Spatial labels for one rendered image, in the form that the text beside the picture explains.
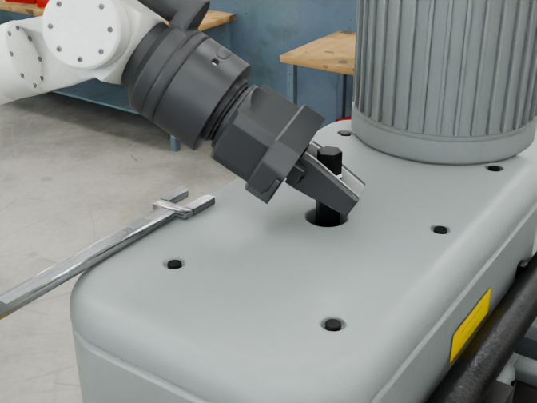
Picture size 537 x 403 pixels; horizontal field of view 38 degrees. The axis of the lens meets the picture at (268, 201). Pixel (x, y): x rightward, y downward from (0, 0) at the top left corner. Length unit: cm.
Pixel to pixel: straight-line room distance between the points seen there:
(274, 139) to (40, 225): 428
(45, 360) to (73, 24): 314
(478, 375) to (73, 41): 42
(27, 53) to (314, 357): 38
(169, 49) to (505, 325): 37
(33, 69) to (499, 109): 44
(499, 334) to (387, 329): 17
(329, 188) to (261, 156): 7
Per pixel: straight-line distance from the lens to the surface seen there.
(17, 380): 364
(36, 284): 60
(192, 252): 63
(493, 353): 68
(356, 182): 67
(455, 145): 79
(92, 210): 495
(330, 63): 470
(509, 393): 84
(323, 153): 65
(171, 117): 64
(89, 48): 63
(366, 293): 58
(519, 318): 73
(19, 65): 70
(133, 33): 65
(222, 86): 63
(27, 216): 499
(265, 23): 590
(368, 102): 81
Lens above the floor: 221
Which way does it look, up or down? 27 degrees down
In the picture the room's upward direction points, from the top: straight up
